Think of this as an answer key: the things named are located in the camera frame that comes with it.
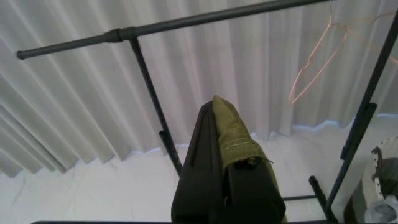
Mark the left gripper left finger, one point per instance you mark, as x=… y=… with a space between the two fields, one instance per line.
x=199 y=186

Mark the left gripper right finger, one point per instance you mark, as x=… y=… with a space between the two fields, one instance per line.
x=252 y=196

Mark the green long-sleeved shirt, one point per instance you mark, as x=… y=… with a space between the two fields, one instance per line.
x=233 y=137

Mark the white laundry basket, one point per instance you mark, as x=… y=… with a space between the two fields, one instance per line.
x=388 y=174

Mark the black clothes rack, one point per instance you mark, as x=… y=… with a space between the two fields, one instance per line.
x=186 y=21

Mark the pale grey shorts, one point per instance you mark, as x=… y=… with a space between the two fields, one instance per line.
x=382 y=211

